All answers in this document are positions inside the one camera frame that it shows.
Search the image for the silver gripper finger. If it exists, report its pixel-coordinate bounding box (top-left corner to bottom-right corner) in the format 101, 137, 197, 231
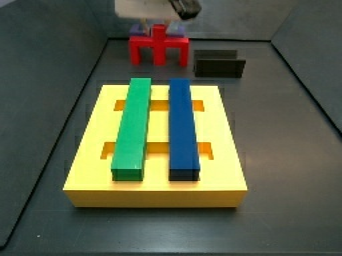
140, 18, 150, 36
164, 19, 172, 27

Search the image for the green bar block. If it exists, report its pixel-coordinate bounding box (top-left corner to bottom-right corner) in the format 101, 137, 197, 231
110, 78, 150, 181

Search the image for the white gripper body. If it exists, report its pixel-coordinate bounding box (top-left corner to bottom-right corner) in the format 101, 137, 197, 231
114, 0, 178, 20

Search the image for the purple three-pronged block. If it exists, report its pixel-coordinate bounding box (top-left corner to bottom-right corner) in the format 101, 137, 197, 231
129, 23, 185, 38

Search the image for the yellow slotted board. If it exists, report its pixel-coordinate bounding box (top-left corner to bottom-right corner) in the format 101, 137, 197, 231
62, 85, 247, 208

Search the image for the red three-pronged block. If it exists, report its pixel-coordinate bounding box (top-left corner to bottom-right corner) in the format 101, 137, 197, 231
128, 24, 189, 67

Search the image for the black angled fixture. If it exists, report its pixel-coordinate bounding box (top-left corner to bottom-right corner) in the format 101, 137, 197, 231
193, 50, 245, 78

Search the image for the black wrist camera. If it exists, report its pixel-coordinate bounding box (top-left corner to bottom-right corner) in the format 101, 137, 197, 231
168, 0, 201, 20

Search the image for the blue bar block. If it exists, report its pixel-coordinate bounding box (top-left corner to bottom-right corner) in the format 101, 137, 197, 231
168, 78, 200, 181

